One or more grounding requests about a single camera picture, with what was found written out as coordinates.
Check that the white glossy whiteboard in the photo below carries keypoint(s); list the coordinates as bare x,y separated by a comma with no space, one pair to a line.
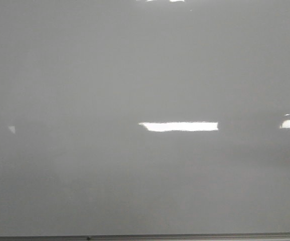
144,117

